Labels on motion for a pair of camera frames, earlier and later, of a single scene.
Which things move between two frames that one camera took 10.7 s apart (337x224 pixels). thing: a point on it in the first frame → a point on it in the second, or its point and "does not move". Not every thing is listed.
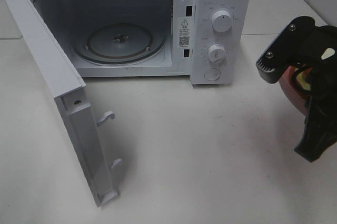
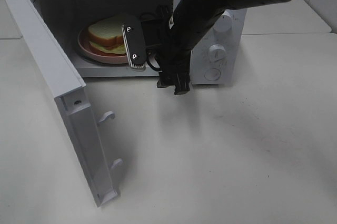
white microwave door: x=59 y=69 does not move
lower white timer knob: x=217 y=54 does not move
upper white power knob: x=221 y=21 does not move
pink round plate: x=299 y=98 → x=83 y=42
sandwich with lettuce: x=304 y=78 → x=107 y=36
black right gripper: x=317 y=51 → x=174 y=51
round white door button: x=212 y=74 does not move
